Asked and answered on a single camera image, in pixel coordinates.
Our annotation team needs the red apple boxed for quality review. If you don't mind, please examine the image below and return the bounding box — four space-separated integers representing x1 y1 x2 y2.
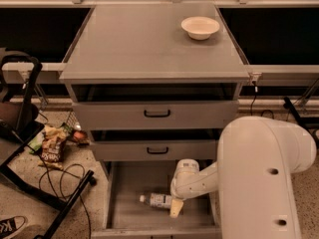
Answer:
73 130 88 141

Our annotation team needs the grey middle drawer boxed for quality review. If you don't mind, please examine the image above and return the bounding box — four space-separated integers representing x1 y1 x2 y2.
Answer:
91 139 217 161

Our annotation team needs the grey open bottom drawer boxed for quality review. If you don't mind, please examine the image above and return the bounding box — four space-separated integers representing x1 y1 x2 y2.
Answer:
92 160 222 239

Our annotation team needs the green snack packet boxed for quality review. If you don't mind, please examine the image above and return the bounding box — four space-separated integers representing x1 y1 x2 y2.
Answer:
28 132 44 154

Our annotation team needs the black power adapter cable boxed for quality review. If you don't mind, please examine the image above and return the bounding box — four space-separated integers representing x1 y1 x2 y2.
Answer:
249 81 275 120

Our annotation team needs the clear plastic water bottle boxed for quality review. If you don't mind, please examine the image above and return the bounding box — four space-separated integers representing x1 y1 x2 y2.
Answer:
140 192 172 209

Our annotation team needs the black floor cable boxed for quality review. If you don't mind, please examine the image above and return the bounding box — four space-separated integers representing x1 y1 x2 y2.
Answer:
38 162 93 239

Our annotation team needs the grey drawer cabinet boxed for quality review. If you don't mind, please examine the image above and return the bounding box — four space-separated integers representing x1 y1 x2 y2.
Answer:
59 1 251 239

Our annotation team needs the grey top drawer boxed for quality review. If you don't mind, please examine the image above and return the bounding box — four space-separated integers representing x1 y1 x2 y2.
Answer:
73 101 238 130

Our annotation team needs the black cart frame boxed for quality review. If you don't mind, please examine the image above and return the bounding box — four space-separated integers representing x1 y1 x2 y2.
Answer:
0 48 95 239

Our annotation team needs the brown chip bag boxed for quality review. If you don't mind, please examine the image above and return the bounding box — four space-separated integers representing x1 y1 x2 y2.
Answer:
40 125 67 170

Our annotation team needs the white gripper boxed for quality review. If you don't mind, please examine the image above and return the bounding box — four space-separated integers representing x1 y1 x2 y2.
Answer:
169 159 199 218

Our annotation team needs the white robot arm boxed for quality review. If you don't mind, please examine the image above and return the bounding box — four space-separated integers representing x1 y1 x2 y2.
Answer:
170 117 317 239

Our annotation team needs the black white sneaker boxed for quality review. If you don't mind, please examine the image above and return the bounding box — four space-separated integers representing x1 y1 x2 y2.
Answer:
0 216 28 239

